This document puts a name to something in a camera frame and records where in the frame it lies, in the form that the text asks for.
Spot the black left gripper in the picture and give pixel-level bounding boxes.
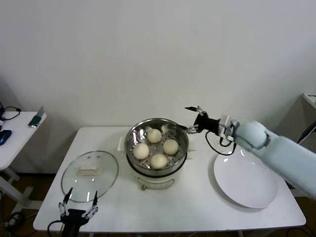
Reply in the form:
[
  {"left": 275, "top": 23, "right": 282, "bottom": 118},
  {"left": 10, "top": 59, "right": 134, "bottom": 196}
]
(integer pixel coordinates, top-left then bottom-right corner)
[{"left": 58, "top": 187, "right": 99, "bottom": 237}]

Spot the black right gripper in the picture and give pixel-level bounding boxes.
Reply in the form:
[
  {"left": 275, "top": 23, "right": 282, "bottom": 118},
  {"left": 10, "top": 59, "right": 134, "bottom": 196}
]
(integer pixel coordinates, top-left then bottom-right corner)
[{"left": 179, "top": 106, "right": 220, "bottom": 135}]

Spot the white steamed baozi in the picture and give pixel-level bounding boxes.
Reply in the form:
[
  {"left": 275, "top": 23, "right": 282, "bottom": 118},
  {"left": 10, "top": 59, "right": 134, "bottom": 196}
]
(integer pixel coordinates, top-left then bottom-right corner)
[
  {"left": 147, "top": 128, "right": 163, "bottom": 144},
  {"left": 162, "top": 139, "right": 179, "bottom": 156},
  {"left": 133, "top": 143, "right": 150, "bottom": 160},
  {"left": 150, "top": 153, "right": 168, "bottom": 170}
]

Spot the glass lid with cream handle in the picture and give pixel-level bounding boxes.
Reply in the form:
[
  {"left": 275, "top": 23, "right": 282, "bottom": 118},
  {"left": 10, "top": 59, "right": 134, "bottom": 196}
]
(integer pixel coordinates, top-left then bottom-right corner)
[{"left": 61, "top": 150, "right": 119, "bottom": 203}]

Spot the perforated steel steamer basket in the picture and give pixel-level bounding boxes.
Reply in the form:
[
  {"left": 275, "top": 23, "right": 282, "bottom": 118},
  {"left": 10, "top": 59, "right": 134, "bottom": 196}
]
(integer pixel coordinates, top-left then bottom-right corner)
[{"left": 118, "top": 118, "right": 198, "bottom": 175}]

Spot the cream electric cooker pot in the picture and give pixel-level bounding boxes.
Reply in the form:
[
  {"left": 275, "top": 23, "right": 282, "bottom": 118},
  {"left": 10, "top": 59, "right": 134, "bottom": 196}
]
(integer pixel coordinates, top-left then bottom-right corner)
[{"left": 127, "top": 150, "right": 195, "bottom": 191}]

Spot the white round plate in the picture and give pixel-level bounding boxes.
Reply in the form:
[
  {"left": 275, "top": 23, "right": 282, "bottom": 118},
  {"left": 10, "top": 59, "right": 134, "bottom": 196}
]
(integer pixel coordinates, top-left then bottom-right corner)
[{"left": 213, "top": 149, "right": 278, "bottom": 209}]

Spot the green and white package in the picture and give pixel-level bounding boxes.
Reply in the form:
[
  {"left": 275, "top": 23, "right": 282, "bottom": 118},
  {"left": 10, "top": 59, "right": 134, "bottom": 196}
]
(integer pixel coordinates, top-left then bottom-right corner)
[{"left": 28, "top": 106, "right": 47, "bottom": 128}]

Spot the blue computer mouse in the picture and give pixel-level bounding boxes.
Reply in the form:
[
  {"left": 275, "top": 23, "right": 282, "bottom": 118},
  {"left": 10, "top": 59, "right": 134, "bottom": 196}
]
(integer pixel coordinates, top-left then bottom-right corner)
[{"left": 0, "top": 129, "right": 12, "bottom": 146}]

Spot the white cabinet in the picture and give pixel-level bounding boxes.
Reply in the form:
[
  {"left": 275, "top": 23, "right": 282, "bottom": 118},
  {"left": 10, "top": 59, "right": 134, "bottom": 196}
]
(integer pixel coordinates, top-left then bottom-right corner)
[{"left": 276, "top": 92, "right": 316, "bottom": 154}]

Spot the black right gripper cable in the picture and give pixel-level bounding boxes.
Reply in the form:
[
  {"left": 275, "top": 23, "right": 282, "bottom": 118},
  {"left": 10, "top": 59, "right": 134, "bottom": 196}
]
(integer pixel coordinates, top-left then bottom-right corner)
[{"left": 205, "top": 130, "right": 237, "bottom": 156}]

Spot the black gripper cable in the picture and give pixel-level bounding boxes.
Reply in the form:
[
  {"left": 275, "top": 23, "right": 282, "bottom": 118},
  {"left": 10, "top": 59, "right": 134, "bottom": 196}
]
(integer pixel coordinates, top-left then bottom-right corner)
[
  {"left": 47, "top": 220, "right": 64, "bottom": 237},
  {"left": 205, "top": 130, "right": 237, "bottom": 156}
]

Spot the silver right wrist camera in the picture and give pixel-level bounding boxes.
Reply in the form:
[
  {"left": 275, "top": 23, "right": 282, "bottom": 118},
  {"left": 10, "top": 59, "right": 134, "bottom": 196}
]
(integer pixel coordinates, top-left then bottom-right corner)
[{"left": 217, "top": 114, "right": 240, "bottom": 144}]

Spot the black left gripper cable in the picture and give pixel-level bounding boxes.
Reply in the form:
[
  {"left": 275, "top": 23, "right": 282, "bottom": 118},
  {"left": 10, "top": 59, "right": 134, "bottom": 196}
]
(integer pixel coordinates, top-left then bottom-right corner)
[{"left": 47, "top": 220, "right": 64, "bottom": 237}]

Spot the tangled black cable bundle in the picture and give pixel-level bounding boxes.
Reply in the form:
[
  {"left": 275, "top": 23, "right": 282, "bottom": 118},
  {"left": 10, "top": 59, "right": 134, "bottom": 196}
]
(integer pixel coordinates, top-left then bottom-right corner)
[{"left": 0, "top": 190, "right": 28, "bottom": 234}]

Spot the white wall shelf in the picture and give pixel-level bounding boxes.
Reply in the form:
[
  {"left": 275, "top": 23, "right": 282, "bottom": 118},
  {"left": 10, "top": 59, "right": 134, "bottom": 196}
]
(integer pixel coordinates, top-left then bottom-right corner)
[{"left": 0, "top": 111, "right": 47, "bottom": 210}]

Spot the black cable with plug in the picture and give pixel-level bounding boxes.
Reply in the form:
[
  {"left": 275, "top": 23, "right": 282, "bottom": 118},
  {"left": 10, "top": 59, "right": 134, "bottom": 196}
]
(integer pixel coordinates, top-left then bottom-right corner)
[{"left": 2, "top": 106, "right": 22, "bottom": 121}]

